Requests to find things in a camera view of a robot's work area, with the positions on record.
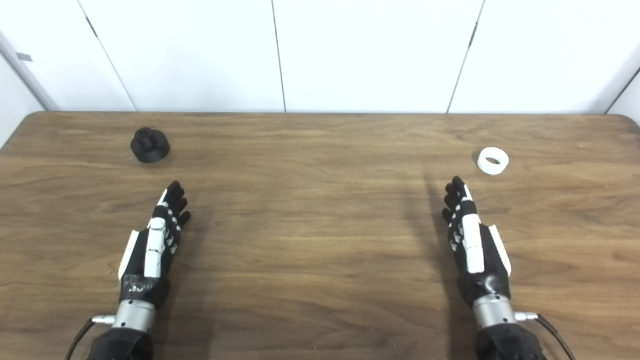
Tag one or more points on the round black part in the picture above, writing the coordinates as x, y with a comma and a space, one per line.
150, 150

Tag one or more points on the grey wall corner trim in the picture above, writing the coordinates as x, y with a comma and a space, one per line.
30, 75

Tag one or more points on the small grey wall tag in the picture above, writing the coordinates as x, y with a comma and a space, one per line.
24, 57

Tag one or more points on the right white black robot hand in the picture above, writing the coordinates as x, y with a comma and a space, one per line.
472, 250

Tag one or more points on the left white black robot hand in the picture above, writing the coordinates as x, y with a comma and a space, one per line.
155, 250

